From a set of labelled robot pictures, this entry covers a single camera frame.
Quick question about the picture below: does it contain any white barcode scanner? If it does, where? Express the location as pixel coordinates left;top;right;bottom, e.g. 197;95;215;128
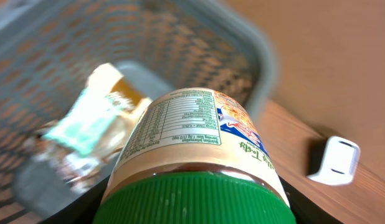
307;136;361;186

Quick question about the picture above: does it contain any teal white snack packet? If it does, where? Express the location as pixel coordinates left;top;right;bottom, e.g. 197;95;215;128
42;88;135;157

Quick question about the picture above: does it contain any green lid spice jar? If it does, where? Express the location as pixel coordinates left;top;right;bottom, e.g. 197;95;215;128
93;88;296;223

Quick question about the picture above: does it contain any brown Pantree snack packet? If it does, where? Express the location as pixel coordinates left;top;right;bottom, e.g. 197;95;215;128
86;63;152;124

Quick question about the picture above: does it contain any grey plastic mesh basket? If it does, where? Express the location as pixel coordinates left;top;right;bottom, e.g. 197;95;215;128
0;0;277;223

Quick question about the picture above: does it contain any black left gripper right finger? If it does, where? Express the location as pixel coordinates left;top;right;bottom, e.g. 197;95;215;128
280;178;342;224

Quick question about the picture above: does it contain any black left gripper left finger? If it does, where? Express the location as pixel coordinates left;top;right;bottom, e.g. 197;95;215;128
40;176;110;224

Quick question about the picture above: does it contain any brown white snack wrapper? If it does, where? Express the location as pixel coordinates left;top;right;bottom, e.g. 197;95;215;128
33;126;130;194

